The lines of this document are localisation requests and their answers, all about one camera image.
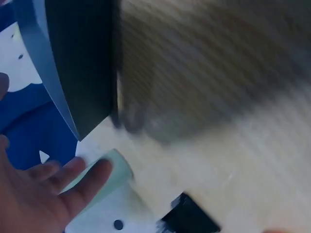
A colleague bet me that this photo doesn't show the person's left hand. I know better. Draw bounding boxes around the person's left hand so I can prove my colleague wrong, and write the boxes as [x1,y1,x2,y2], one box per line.
[0,72,114,233]

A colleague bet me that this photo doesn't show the pale green tape roll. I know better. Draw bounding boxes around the pale green tape roll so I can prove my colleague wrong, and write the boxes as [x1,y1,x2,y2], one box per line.
[58,148,135,219]

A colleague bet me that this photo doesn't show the black flat object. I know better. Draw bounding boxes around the black flat object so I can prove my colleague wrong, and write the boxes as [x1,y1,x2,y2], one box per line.
[157,191,222,233]

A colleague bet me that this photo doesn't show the brown woven mat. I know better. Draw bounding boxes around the brown woven mat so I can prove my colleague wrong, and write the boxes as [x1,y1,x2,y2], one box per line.
[116,0,311,149]

